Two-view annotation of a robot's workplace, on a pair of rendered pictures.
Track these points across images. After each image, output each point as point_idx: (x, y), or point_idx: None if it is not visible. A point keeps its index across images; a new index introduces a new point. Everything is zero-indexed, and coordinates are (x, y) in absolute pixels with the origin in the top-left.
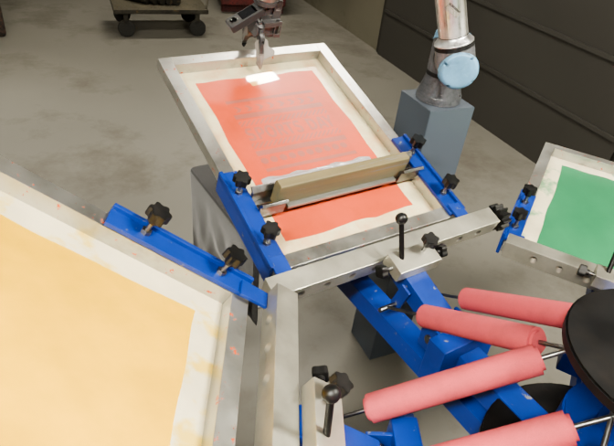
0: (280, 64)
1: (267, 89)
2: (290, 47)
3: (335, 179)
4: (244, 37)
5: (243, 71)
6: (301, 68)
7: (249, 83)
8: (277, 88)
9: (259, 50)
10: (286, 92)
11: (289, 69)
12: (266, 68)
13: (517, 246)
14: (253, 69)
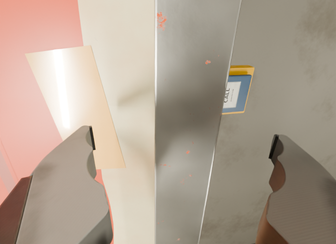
0: (151, 203)
1: (15, 105)
2: None
3: None
4: (287, 171)
5: (127, 59)
6: (126, 239)
7: (43, 49)
8: (26, 141)
9: (7, 197)
10: (5, 157)
11: (126, 214)
12: (139, 158)
13: None
14: (140, 112)
